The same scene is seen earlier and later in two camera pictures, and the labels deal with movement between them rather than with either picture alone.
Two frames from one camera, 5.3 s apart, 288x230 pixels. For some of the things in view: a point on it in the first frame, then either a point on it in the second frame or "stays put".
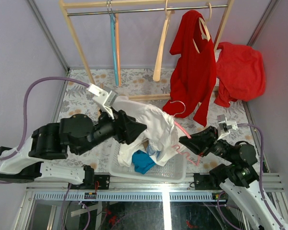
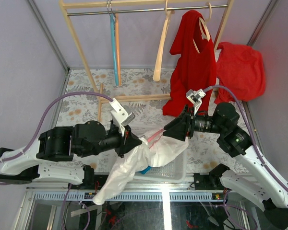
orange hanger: x=118 y=50 stays put
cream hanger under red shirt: x=204 y=32 stays put
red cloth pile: x=241 y=70 stays put
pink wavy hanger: x=196 y=164 to x=152 y=139
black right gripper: x=199 y=141 to x=177 y=129
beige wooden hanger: x=157 y=72 stays put
